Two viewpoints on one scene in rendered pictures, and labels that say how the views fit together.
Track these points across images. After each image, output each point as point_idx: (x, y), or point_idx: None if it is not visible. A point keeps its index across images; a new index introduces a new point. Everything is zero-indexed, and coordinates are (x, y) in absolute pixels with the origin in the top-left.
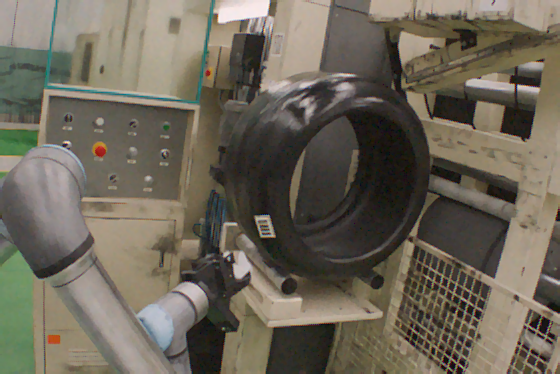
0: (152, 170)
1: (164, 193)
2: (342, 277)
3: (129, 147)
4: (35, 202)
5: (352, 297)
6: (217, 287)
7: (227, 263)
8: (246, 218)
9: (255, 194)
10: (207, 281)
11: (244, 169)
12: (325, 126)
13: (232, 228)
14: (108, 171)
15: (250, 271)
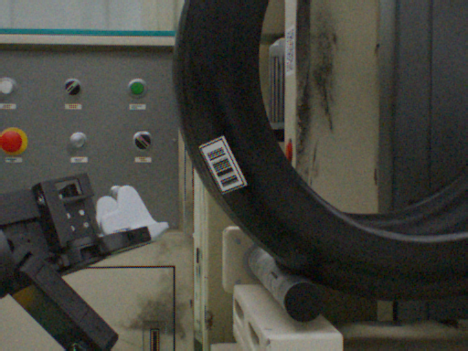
0: (122, 174)
1: (151, 217)
2: (441, 283)
3: (71, 132)
4: None
5: None
6: (47, 246)
7: (79, 200)
8: (196, 162)
9: (193, 98)
10: (15, 227)
11: (175, 58)
12: (460, 43)
13: (239, 236)
14: (36, 182)
15: (148, 227)
